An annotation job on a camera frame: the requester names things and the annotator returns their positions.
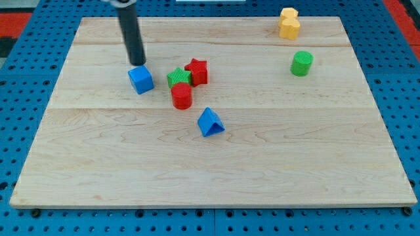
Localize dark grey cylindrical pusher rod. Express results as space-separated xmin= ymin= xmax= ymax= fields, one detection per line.
xmin=115 ymin=0 xmax=146 ymax=66

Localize light wooden board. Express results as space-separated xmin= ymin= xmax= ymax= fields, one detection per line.
xmin=10 ymin=16 xmax=417 ymax=209

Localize green star block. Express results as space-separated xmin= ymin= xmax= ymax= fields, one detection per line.
xmin=167 ymin=68 xmax=192 ymax=89

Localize green cylinder block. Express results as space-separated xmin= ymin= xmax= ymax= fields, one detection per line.
xmin=290 ymin=50 xmax=314 ymax=77

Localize yellow heart block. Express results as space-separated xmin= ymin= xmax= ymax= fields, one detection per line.
xmin=279 ymin=18 xmax=301 ymax=40

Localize blue triangle block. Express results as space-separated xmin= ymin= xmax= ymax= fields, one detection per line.
xmin=198 ymin=107 xmax=225 ymax=137

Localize yellow hexagon block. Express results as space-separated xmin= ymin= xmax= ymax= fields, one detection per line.
xmin=278 ymin=7 xmax=299 ymax=28

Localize red star block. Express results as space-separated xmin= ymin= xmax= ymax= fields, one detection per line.
xmin=184 ymin=58 xmax=208 ymax=87

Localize red cylinder block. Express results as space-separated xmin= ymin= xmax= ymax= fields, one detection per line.
xmin=171 ymin=83 xmax=192 ymax=109

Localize blue cube block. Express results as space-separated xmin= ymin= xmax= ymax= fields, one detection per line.
xmin=128 ymin=66 xmax=154 ymax=94

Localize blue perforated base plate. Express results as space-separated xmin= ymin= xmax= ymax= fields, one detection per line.
xmin=1 ymin=1 xmax=419 ymax=235

